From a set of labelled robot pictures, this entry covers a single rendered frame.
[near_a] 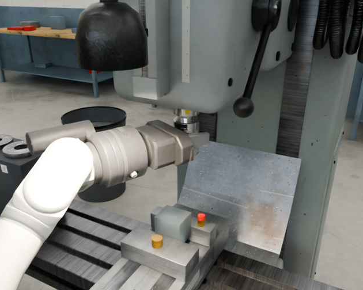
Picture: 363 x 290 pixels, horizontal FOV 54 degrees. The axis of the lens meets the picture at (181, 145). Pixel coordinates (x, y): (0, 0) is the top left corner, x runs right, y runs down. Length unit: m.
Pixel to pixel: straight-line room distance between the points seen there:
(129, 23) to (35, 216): 0.27
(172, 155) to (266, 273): 0.39
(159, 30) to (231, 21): 0.10
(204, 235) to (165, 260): 0.12
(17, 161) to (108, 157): 0.46
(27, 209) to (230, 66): 0.33
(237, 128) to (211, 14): 0.58
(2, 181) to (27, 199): 0.55
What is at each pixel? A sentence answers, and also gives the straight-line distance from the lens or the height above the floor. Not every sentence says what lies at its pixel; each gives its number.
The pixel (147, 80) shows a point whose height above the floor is 1.37.
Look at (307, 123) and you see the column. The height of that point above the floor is 1.17.
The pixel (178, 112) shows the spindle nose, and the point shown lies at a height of 1.29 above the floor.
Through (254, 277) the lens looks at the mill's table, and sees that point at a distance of 0.85.
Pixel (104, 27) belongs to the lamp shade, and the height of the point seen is 1.45.
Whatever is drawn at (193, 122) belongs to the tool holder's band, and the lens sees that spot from 0.62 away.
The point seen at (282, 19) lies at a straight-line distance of 0.70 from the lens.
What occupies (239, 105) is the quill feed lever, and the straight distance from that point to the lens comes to 0.51.
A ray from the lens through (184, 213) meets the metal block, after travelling 0.75.
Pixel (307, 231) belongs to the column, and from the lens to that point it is 1.11.
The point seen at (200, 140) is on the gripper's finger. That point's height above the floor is 1.24.
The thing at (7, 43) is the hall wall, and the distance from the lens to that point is 7.98.
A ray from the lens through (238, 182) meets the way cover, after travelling 1.03.
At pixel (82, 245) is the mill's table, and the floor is 0.91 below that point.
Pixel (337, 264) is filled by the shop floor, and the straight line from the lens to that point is 2.38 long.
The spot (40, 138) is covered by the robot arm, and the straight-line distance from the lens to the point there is 0.55.
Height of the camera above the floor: 1.48
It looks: 24 degrees down
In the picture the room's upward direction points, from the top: straight up
